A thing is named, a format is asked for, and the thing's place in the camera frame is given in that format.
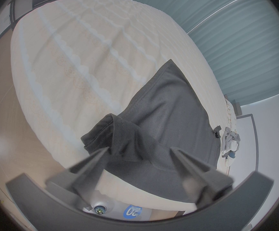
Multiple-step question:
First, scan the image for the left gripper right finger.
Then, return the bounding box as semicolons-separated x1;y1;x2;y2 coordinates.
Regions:
169;147;234;206

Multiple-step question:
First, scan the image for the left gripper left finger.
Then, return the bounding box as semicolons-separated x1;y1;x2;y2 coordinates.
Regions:
45;147;111;203

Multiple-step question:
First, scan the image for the black T-shirt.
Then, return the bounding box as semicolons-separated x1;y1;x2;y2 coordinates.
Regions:
81;59;222;203

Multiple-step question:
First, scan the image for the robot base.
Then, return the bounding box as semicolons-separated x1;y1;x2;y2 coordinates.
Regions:
82;190;153;222

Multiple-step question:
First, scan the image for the pile of clothes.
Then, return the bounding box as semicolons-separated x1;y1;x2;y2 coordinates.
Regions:
221;127;240;164

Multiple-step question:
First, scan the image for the bed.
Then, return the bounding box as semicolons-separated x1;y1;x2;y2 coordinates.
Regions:
9;0;259;212

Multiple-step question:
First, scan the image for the white printed pillow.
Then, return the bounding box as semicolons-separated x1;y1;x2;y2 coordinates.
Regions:
225;98;238;134

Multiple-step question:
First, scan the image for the grey bedside table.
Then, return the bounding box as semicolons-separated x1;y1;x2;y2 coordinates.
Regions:
224;94;241;116

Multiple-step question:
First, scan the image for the blue-green curtain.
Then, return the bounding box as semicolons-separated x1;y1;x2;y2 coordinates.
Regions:
120;0;263;33
187;0;279;106

